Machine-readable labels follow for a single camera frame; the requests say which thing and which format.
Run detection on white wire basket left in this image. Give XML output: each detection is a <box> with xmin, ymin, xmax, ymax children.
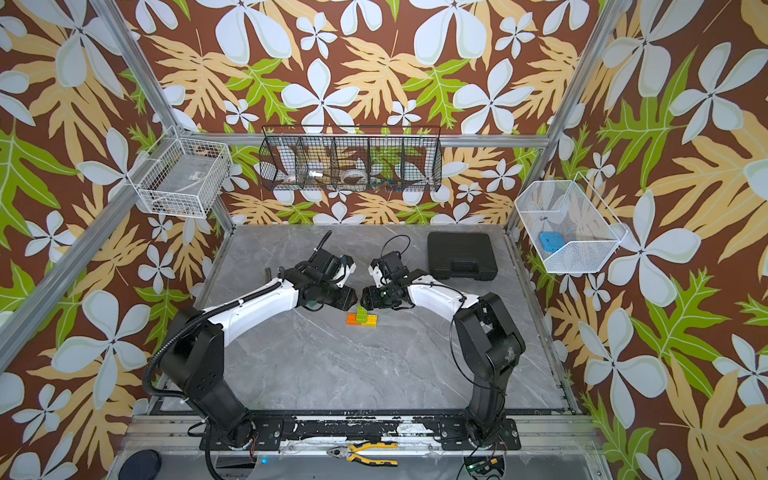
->
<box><xmin>131</xmin><ymin>127</ymin><xmax>232</xmax><ymax>219</ymax></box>

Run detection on lime green lego brick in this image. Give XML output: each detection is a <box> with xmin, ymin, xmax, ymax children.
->
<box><xmin>355</xmin><ymin>306</ymin><xmax>368</xmax><ymax>324</ymax></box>

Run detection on blue object in basket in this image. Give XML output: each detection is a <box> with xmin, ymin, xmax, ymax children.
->
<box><xmin>538</xmin><ymin>231</ymin><xmax>566</xmax><ymax>253</ymax></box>

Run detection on black round disc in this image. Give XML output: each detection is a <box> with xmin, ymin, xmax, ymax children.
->
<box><xmin>118</xmin><ymin>449</ymin><xmax>162</xmax><ymax>480</ymax></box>

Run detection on black mounting rail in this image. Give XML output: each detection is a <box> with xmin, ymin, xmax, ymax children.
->
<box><xmin>200</xmin><ymin>410</ymin><xmax>521</xmax><ymax>453</ymax></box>

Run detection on white wire basket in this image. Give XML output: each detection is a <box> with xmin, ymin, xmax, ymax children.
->
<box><xmin>515</xmin><ymin>175</ymin><xmax>629</xmax><ymax>276</ymax></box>
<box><xmin>131</xmin><ymin>127</ymin><xmax>232</xmax><ymax>219</ymax></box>

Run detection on yellow lego brick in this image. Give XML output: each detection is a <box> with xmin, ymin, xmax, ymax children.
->
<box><xmin>359</xmin><ymin>315</ymin><xmax>378</xmax><ymax>327</ymax></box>

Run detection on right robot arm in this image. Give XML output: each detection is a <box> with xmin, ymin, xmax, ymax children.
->
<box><xmin>361</xmin><ymin>267</ymin><xmax>526</xmax><ymax>447</ymax></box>

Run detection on black wire basket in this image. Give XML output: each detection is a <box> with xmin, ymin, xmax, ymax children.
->
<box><xmin>256</xmin><ymin>125</ymin><xmax>444</xmax><ymax>192</ymax></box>

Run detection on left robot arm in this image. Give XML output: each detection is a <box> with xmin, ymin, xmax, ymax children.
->
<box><xmin>142</xmin><ymin>247</ymin><xmax>357</xmax><ymax>449</ymax></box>

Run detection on yellow handled pliers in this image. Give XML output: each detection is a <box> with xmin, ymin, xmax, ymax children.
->
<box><xmin>326</xmin><ymin>441</ymin><xmax>400</xmax><ymax>468</ymax></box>

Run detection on white wire basket right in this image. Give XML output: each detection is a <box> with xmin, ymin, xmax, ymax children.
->
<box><xmin>515</xmin><ymin>175</ymin><xmax>629</xmax><ymax>276</ymax></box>

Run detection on black plastic tool case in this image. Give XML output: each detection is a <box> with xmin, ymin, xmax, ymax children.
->
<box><xmin>427</xmin><ymin>232</ymin><xmax>498</xmax><ymax>281</ymax></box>

